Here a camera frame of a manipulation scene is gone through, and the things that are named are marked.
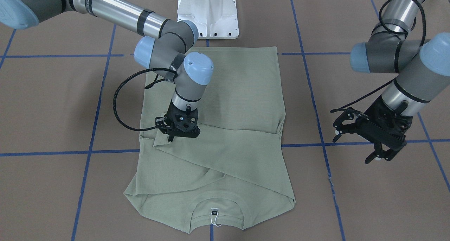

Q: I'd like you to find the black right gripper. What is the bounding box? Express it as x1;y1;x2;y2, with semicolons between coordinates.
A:
155;102;200;142

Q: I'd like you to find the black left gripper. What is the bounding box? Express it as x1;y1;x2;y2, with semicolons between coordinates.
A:
332;96;413;164

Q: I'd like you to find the olive green long-sleeve shirt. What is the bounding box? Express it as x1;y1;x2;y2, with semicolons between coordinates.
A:
124;47;295;233

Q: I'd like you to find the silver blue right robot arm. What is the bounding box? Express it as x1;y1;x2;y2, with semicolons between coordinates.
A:
1;0;214;141

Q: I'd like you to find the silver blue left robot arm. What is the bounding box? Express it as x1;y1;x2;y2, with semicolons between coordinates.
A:
331;0;449;164

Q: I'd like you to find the black braided right gripper cable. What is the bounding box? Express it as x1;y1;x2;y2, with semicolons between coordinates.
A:
112;68;178;132

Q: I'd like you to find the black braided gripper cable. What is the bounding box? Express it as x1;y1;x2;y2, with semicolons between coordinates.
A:
112;68;178;132
330;0;428;113

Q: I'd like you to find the white central pedestal column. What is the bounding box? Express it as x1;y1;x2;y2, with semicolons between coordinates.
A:
177;0;239;40

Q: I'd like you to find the black braided left gripper cable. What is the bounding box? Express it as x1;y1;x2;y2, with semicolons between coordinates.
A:
330;0;428;113

